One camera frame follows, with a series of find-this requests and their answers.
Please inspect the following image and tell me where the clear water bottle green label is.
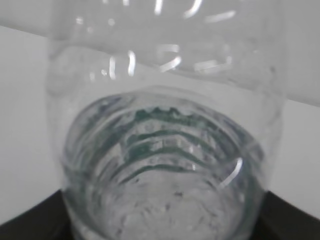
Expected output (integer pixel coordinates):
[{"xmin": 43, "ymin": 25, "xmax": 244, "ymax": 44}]
[{"xmin": 46, "ymin": 0, "xmax": 286, "ymax": 240}]

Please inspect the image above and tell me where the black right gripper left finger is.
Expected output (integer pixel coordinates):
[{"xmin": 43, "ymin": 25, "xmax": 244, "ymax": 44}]
[{"xmin": 0, "ymin": 190, "xmax": 74, "ymax": 240}]

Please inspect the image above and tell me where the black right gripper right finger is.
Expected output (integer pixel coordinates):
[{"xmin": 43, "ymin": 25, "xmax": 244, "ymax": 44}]
[{"xmin": 250, "ymin": 191, "xmax": 320, "ymax": 240}]

